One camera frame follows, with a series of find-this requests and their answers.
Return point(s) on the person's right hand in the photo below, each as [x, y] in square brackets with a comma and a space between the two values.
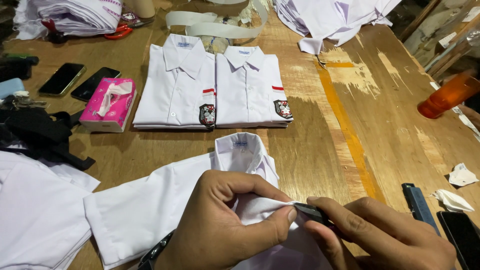
[378, 236]

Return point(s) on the person's left hand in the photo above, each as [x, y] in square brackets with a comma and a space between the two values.
[221, 228]

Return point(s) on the small black tool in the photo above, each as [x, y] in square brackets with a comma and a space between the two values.
[313, 214]

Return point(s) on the blue gray rectangular tool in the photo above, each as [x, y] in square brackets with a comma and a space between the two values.
[420, 206]

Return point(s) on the black wristwatch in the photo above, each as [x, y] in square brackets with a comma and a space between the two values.
[155, 251]

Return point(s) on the crumpled white paper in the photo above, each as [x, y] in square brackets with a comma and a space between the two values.
[462, 175]
[452, 200]

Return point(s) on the folded white shirt with badge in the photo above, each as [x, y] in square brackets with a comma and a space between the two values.
[249, 90]
[176, 90]

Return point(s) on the pink tissue pack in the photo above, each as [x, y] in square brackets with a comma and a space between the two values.
[108, 105]

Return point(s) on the clear plastic bag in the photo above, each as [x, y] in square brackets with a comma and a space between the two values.
[215, 43]

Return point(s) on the pile of white shirts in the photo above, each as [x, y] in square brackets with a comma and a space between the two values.
[33, 210]

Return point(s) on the white collar strips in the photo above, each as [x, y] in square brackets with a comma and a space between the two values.
[221, 26]

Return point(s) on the heap of white shirts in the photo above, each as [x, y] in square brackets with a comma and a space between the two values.
[333, 18]

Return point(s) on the beige thread cone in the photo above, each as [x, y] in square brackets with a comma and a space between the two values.
[142, 7]

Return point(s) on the bunch of keys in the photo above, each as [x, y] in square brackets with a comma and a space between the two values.
[20, 101]

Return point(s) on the light blue case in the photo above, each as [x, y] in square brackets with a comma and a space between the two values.
[9, 88]

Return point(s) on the red and black tool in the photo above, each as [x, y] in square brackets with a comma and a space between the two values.
[52, 32]

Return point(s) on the stack of folded white shirts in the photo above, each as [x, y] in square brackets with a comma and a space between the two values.
[71, 17]

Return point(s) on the dark green object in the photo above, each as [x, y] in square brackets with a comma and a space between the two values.
[17, 65]

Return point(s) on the black smartphone dark frame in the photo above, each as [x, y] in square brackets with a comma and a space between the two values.
[461, 238]

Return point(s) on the black smartphone gold frame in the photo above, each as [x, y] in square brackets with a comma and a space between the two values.
[62, 79]

